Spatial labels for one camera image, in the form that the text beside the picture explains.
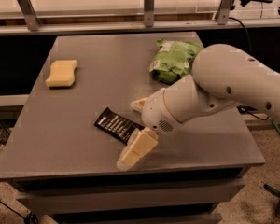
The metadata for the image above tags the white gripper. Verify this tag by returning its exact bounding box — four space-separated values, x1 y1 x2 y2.
117 89 178 171

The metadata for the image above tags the black rxbar chocolate wrapper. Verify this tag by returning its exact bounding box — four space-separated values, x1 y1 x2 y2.
94 107 144 145

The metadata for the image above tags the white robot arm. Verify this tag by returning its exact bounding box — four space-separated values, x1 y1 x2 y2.
117 44 280 171

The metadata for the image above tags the yellow sponge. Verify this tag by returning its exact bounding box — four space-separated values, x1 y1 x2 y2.
45 60 77 88

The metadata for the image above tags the green chip bag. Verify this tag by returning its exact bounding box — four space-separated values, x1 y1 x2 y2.
149 39 203 85

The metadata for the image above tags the grey table with drawers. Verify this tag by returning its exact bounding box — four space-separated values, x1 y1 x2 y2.
0 34 264 224

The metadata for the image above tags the metal rail shelf frame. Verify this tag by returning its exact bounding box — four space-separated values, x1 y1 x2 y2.
0 0 280 35

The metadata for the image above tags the black floor cable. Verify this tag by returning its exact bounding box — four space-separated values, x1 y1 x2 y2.
0 194 40 224

